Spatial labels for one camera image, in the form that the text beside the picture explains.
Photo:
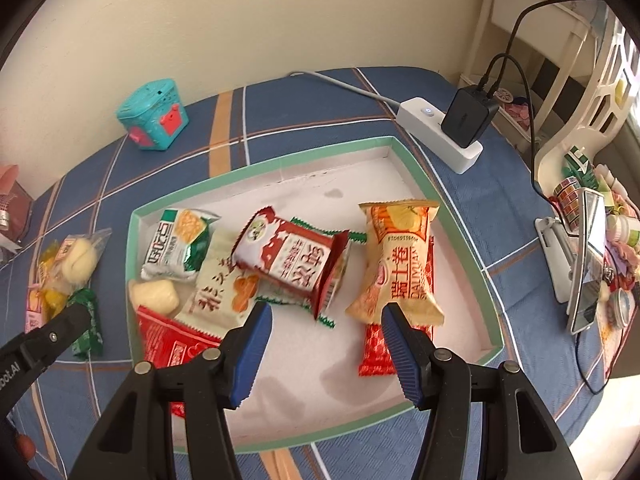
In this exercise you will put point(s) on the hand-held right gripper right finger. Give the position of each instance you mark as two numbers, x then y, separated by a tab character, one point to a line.
402	350

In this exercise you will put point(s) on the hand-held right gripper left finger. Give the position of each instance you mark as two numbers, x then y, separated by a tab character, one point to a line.
250	355

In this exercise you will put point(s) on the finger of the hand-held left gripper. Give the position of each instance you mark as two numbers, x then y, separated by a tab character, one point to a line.
55	335

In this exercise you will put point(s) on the large red patterned packet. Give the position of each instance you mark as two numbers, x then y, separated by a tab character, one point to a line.
377	355

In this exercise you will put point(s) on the white packet red characters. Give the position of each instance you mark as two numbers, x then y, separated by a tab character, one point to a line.
220	290

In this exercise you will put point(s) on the small red flower packet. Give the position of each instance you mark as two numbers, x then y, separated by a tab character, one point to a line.
165	345

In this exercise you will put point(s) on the orange roll cake packet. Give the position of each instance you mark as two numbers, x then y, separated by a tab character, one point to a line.
400	260

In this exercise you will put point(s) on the red white cracker packet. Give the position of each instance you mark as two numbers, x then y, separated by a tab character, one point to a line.
290	260

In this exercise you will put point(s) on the white green cracker packet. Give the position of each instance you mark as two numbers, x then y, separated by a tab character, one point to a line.
175	240

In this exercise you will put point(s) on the mint green box tray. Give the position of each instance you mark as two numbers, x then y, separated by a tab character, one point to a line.
320	185

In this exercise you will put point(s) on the person's left hand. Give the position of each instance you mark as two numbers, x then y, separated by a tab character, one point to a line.
26	448

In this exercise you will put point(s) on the pink snack packet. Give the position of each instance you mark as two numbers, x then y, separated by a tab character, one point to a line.
37	310

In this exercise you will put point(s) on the dark green snack packet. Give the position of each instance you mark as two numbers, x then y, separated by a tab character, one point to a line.
87	325

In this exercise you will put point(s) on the clear packet yellow cake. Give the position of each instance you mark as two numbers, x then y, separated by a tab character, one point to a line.
50	280

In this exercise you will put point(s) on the green edged white packet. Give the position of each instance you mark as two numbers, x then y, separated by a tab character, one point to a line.
285	292

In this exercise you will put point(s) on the clear packet white bun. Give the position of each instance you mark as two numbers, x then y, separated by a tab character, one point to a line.
82	260

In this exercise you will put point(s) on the round wrapped pastry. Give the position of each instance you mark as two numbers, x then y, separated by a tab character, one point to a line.
155	297

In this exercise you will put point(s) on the white phone stand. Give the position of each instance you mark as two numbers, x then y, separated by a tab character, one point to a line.
555	255

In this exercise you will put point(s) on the smartphone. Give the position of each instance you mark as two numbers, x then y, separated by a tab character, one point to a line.
590	270

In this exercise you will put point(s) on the brick pattern tape roll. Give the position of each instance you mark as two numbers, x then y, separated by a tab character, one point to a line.
567	202

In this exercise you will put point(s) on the round tin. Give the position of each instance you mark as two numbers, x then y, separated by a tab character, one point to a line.
624	307

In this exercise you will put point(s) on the white power strip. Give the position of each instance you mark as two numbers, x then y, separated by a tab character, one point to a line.
430	125

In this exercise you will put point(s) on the black charger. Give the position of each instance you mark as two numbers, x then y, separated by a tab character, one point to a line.
467	115

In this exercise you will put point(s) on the teal toy chest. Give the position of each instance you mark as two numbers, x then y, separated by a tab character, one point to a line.
150	110

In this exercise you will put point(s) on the small white bottle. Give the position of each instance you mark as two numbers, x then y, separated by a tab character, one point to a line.
622	230

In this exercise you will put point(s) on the blue plaid bedsheet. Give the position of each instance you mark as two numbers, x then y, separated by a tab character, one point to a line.
300	105

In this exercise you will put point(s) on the green white striped packet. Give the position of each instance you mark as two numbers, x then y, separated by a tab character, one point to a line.
577	162

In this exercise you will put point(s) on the white plastic basket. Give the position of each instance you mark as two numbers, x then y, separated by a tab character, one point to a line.
605	95

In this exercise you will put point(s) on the white wooden chair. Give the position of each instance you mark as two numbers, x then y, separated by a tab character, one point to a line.
565	35

